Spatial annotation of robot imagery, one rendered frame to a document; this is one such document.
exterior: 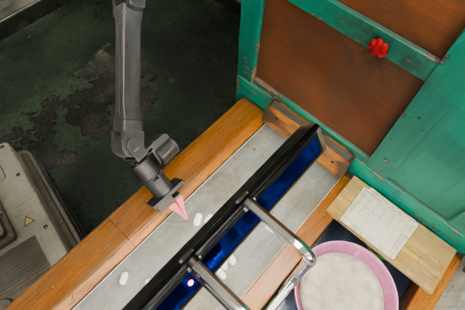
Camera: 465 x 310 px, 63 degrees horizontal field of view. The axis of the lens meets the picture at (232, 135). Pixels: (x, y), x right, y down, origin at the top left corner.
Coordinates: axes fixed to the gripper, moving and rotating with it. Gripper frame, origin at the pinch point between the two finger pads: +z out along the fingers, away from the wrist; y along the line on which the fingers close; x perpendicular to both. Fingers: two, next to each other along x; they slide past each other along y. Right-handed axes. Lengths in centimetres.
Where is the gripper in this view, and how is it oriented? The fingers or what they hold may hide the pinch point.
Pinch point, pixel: (185, 216)
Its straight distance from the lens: 104.6
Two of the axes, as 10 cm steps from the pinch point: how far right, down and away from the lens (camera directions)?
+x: -4.9, 0.1, 8.7
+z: 5.5, 7.8, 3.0
